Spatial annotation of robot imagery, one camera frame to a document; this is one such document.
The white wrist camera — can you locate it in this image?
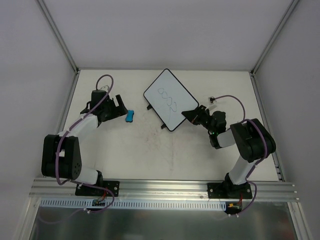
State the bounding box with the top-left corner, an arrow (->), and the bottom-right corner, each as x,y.
206,96 -> 216,110
100,85 -> 110,92

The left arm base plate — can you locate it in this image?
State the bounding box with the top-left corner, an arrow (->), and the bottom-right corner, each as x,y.
75,180 -> 120,197

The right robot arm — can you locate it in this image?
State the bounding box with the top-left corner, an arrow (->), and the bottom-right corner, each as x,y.
182,105 -> 276,199

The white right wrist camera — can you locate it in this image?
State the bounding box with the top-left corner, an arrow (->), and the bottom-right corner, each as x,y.
206,96 -> 216,110

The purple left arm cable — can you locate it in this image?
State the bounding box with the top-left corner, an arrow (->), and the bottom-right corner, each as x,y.
37,74 -> 115,225

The aluminium mounting rail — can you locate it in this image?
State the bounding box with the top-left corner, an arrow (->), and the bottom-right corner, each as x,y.
29,177 -> 300,202

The white slotted cable duct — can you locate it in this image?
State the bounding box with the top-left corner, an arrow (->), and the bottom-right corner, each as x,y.
39,198 -> 227,211

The small black-framed whiteboard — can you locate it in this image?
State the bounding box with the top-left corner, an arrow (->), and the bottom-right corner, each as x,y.
143,68 -> 199,132

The left aluminium frame post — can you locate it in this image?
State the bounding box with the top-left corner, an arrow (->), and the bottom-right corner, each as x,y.
35,0 -> 79,74

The aluminium frame post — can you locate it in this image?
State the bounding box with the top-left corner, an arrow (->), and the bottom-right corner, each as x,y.
250,0 -> 300,76
35,0 -> 79,74

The whiteboard wire stand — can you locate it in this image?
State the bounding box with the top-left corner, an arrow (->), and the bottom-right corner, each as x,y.
146,104 -> 167,130

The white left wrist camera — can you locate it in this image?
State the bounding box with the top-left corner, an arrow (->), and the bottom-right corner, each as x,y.
100,85 -> 110,92

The right aluminium frame post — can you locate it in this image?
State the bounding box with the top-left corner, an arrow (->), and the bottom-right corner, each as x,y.
250,0 -> 300,76

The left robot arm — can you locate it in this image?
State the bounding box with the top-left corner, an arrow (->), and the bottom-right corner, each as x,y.
41,90 -> 128,195

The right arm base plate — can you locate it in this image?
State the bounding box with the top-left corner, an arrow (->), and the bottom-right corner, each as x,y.
207,181 -> 253,200

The blue whiteboard eraser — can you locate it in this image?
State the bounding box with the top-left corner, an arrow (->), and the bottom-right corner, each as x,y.
125,110 -> 135,123

